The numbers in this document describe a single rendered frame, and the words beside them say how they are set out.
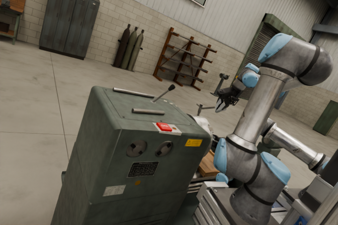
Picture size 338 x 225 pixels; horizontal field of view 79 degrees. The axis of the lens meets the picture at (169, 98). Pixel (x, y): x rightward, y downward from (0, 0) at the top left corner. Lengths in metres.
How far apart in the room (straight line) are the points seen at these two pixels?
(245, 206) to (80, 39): 6.71
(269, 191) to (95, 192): 0.70
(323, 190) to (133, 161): 0.76
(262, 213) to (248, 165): 0.18
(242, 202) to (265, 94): 0.40
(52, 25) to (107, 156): 6.26
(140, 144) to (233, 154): 0.40
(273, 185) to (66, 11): 6.64
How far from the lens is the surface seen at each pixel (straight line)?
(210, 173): 1.57
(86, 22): 7.06
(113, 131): 0.86
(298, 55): 0.79
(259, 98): 0.77
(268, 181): 0.82
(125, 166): 0.98
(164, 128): 0.95
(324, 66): 0.82
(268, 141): 2.33
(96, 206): 1.09
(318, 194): 1.03
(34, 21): 7.51
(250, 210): 0.88
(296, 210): 1.05
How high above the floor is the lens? 1.64
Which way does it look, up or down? 15 degrees down
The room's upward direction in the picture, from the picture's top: 22 degrees clockwise
